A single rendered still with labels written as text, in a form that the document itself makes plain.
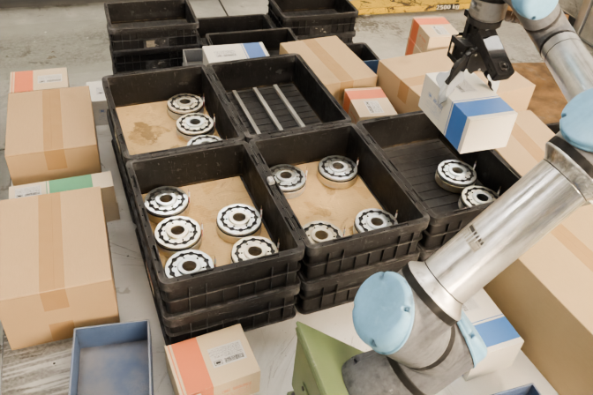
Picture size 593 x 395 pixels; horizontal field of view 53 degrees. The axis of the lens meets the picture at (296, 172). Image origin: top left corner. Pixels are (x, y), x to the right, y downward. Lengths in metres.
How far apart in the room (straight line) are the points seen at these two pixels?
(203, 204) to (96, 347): 0.40
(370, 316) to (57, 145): 1.00
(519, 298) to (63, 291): 0.96
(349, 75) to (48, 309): 1.15
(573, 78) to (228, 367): 0.84
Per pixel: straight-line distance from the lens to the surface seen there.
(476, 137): 1.36
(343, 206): 1.49
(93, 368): 1.35
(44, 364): 1.39
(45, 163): 1.67
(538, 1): 1.21
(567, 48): 1.24
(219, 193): 1.50
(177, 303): 1.24
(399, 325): 0.91
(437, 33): 2.18
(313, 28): 3.04
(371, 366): 1.09
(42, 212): 1.46
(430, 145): 1.76
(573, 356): 1.37
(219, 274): 1.19
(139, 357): 1.35
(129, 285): 1.48
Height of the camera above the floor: 1.81
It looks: 39 degrees down
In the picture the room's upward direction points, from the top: 6 degrees clockwise
